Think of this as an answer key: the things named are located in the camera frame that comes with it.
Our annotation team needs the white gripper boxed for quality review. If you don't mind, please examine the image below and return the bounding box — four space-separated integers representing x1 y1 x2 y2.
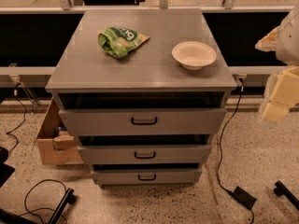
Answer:
255 4 299 123

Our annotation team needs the grey bottom drawer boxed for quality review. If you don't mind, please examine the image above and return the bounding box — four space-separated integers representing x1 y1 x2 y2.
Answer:
91 169 202 186

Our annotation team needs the grey drawer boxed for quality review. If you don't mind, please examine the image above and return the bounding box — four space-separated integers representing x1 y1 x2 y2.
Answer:
91 169 202 186
59 108 226 136
78 145 211 164

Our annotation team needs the grey drawer cabinet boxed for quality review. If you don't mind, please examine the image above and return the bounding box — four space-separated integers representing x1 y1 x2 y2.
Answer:
45 8 237 189

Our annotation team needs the grey top drawer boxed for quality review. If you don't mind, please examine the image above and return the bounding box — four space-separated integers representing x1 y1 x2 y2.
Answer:
59 108 226 136

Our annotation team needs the grey middle drawer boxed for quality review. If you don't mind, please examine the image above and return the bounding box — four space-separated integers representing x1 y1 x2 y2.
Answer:
78 145 211 164

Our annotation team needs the white paper bowl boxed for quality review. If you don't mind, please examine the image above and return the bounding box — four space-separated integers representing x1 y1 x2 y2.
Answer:
172 41 217 70

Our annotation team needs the black stand leg right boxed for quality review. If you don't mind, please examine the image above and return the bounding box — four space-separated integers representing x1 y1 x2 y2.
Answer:
274 181 299 210

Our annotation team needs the black stand leg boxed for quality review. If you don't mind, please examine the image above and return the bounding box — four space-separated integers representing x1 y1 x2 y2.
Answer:
48 188 77 224
274 181 299 210

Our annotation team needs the black power adapter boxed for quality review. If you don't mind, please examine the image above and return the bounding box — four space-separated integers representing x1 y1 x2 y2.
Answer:
233 187 257 210

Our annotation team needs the green chip bag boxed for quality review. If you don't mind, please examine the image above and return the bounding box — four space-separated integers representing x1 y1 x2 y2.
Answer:
97 27 150 59

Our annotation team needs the cardboard box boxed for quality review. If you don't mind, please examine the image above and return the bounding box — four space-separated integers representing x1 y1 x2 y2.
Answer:
36 99 82 165

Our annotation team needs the black stand leg left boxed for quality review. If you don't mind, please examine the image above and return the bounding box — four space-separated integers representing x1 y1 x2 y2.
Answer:
48 188 77 224

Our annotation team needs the black object left edge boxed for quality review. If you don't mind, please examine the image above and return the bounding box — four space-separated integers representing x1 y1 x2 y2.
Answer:
0 147 15 188

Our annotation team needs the black cable right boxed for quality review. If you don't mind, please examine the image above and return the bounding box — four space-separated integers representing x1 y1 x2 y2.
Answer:
216 77 256 224

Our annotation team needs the black floor cable loop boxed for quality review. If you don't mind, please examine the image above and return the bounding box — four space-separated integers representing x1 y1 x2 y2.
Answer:
19 178 69 224

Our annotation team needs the black cable left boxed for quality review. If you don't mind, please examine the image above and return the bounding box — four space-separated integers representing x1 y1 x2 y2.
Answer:
5 82 28 154

